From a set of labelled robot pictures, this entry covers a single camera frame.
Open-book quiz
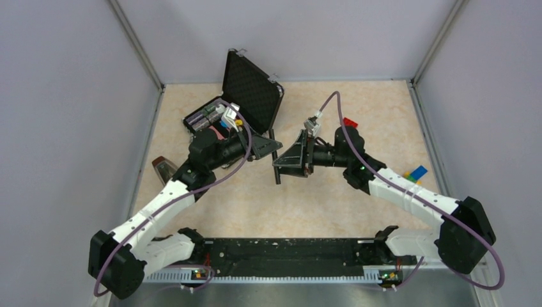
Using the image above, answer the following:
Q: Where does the red toy brick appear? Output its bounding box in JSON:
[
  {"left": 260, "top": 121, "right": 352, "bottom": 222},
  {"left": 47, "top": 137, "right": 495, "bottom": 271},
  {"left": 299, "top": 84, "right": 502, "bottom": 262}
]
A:
[{"left": 343, "top": 117, "right": 359, "bottom": 129}]

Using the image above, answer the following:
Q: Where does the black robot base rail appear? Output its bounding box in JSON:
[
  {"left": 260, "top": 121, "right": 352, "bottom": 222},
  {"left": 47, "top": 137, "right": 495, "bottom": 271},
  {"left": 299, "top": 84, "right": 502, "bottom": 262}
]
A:
[{"left": 145, "top": 234, "right": 419, "bottom": 288}]

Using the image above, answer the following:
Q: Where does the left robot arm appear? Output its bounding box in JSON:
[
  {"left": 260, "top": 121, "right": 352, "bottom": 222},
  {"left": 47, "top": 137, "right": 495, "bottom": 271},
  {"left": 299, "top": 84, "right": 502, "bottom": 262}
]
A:
[{"left": 88, "top": 128, "right": 283, "bottom": 299}]

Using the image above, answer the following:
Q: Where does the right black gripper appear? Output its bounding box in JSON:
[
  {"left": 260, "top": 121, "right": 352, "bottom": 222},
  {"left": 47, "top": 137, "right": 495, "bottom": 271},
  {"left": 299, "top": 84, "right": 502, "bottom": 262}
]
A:
[{"left": 274, "top": 129, "right": 350, "bottom": 178}]

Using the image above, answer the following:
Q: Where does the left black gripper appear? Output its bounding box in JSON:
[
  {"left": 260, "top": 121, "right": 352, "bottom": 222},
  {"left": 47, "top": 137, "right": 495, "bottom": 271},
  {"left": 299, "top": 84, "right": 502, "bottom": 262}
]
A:
[{"left": 208, "top": 122, "right": 283, "bottom": 170}]

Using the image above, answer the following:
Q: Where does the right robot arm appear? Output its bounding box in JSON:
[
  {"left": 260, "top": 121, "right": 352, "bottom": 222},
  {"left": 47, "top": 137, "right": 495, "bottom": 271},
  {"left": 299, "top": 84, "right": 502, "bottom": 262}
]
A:
[{"left": 273, "top": 127, "right": 496, "bottom": 274}]

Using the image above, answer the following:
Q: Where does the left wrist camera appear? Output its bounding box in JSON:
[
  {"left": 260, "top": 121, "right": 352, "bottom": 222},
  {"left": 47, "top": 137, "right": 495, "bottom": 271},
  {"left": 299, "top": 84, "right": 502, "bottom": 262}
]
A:
[{"left": 221, "top": 104, "right": 239, "bottom": 131}]

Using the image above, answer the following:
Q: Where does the black poker chip case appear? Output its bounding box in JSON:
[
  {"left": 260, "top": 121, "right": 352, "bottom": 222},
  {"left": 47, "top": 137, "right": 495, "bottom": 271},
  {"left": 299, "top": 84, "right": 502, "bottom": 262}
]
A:
[{"left": 182, "top": 49, "right": 284, "bottom": 136}]

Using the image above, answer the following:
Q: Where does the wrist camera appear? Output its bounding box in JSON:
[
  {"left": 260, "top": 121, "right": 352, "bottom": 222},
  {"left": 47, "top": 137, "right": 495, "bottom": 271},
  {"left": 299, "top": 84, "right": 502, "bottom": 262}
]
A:
[
  {"left": 221, "top": 104, "right": 239, "bottom": 131},
  {"left": 304, "top": 116, "right": 321, "bottom": 138}
]

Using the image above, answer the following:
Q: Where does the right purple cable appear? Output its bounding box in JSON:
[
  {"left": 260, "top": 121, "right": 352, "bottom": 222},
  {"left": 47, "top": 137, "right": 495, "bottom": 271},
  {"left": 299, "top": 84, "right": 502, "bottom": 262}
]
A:
[{"left": 316, "top": 91, "right": 506, "bottom": 291}]

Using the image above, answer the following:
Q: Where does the brown leather pouch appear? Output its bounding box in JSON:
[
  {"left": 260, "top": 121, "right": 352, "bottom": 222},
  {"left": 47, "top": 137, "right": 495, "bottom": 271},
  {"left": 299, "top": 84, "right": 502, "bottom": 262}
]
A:
[{"left": 151, "top": 156, "right": 178, "bottom": 186}]

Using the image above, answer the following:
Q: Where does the black remote control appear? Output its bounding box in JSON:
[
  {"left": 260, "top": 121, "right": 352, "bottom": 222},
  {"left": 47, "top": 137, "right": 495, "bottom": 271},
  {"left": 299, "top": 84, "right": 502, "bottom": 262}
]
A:
[{"left": 268, "top": 129, "right": 281, "bottom": 185}]

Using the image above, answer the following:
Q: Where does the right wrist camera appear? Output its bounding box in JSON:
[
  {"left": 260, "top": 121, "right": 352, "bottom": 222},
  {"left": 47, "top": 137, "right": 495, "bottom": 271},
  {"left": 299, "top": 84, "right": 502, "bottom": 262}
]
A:
[{"left": 304, "top": 116, "right": 321, "bottom": 138}]

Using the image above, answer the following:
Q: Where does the toy brick train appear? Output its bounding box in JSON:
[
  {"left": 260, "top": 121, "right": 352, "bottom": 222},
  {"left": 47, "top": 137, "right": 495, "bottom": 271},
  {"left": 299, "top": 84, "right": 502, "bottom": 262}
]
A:
[{"left": 403, "top": 165, "right": 428, "bottom": 185}]

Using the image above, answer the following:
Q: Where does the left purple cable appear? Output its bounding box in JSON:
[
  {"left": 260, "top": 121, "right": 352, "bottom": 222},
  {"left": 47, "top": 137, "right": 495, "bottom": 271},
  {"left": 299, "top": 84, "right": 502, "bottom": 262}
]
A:
[{"left": 93, "top": 99, "right": 254, "bottom": 297}]

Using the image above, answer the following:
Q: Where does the purple cable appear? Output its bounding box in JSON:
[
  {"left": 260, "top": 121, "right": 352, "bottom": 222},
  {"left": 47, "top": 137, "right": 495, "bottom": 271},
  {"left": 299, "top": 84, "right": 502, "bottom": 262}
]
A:
[
  {"left": 93, "top": 99, "right": 254, "bottom": 297},
  {"left": 316, "top": 91, "right": 506, "bottom": 291}
]

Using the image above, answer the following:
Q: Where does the pink playing card deck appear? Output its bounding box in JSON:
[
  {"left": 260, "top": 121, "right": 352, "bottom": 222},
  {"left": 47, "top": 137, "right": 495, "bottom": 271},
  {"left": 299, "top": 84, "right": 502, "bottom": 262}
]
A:
[{"left": 209, "top": 126, "right": 225, "bottom": 140}]

